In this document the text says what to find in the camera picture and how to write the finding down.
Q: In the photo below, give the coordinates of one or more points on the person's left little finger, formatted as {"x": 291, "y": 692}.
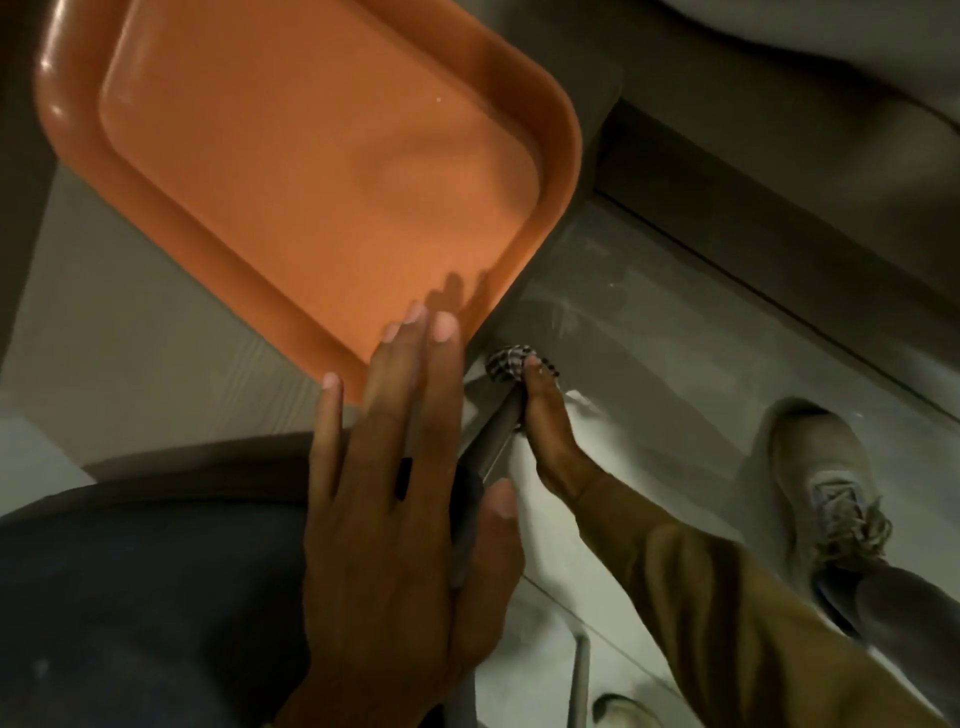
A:
{"x": 328, "y": 442}

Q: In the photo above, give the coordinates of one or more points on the person's right forearm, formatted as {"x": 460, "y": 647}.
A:
{"x": 720, "y": 622}

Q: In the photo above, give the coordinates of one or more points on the grey metal chair leg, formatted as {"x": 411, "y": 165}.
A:
{"x": 578, "y": 679}

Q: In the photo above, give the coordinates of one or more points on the person's right hand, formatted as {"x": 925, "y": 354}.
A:
{"x": 551, "y": 442}

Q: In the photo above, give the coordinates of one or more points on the checkered cloth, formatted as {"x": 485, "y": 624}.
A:
{"x": 506, "y": 364}

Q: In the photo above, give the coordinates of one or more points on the person's left thumb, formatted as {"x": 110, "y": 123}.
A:
{"x": 491, "y": 555}

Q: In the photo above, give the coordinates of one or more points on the person's grey trouser leg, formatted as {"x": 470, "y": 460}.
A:
{"x": 900, "y": 615}

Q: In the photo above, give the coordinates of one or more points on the dark chair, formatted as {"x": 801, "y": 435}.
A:
{"x": 150, "y": 600}

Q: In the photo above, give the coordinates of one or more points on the person's left hand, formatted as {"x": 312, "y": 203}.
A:
{"x": 382, "y": 540}

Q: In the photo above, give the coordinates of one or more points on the person's left middle finger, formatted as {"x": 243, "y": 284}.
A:
{"x": 411, "y": 375}

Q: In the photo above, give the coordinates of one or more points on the orange plastic tray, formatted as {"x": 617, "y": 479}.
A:
{"x": 322, "y": 165}

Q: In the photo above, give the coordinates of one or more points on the beige lace-up shoe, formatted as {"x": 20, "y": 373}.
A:
{"x": 821, "y": 487}
{"x": 622, "y": 712}

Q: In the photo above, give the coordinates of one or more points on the person's right fingers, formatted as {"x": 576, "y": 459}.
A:
{"x": 536, "y": 390}

